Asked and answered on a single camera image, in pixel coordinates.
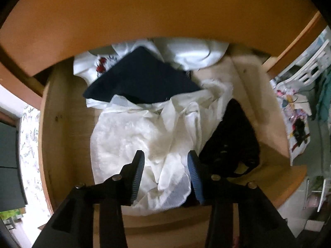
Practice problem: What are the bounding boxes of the black toy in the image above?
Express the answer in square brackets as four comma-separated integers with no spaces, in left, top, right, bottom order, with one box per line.
[292,119,311,148]

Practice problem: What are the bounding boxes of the sheer white cloth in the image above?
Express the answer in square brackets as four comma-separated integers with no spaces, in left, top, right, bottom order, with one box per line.
[89,79,234,210]

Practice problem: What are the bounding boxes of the navy cloth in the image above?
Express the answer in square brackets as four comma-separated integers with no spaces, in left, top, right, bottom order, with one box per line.
[83,46,205,105]

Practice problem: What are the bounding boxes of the white lattice chair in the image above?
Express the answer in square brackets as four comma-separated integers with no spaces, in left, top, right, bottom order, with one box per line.
[270,37,331,88]

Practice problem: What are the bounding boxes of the green printed box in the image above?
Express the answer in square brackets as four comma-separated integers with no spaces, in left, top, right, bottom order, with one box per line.
[0,208,26,223]

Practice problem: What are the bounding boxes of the dark wardrobe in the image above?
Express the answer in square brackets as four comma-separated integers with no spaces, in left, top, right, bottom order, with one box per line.
[0,119,28,210]

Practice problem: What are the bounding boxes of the wooden drawer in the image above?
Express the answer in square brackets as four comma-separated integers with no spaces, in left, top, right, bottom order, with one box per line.
[39,44,308,238]
[0,0,321,78]

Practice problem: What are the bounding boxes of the plain white cloth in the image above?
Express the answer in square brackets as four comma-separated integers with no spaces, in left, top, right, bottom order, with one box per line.
[152,37,230,70]

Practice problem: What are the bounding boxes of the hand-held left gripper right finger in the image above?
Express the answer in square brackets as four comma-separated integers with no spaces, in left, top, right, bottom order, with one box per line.
[187,150,293,248]

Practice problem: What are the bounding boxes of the wooden nightstand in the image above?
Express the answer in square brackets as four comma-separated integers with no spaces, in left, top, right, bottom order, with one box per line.
[0,0,329,104]

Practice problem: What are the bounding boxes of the white flower print garment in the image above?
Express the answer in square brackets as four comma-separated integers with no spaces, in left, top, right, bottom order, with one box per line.
[73,49,135,83]

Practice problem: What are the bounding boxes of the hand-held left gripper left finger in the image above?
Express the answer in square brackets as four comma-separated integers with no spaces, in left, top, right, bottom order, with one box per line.
[32,150,145,248]

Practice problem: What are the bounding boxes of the dark teal hanging clothes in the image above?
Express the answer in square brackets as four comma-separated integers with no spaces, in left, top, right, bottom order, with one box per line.
[314,64,331,124]

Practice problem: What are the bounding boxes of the black lace underwear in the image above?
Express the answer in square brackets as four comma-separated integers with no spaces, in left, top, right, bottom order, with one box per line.
[181,98,260,207]

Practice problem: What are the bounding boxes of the grey floral white blanket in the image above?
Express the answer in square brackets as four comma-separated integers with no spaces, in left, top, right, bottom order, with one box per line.
[18,103,52,220]

